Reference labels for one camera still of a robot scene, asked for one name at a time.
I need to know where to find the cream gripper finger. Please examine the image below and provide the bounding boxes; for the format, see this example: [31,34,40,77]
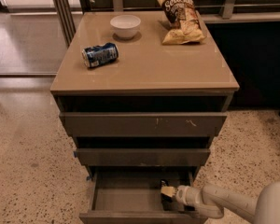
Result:
[161,186,176,198]

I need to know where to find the black rxbar chocolate bar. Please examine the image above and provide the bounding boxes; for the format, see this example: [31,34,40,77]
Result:
[160,179,169,188]

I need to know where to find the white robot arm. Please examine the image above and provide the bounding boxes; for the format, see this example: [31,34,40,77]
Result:
[161,179,280,224]

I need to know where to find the grey open bottom drawer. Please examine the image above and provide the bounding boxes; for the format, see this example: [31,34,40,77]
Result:
[79,171,206,224]

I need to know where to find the grey drawer cabinet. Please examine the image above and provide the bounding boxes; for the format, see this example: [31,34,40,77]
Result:
[49,10,241,224]

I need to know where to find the grey middle drawer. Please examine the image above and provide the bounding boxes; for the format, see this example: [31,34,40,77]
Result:
[74,148,210,167]

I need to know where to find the grey top drawer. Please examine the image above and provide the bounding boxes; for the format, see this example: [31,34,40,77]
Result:
[60,112,227,137]

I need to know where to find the blue soda can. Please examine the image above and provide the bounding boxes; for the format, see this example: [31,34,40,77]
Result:
[82,42,119,68]

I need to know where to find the white ceramic bowl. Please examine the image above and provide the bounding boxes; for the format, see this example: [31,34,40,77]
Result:
[110,15,141,39]

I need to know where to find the sea salt chips bag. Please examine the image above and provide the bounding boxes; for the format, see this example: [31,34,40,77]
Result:
[157,0,204,45]

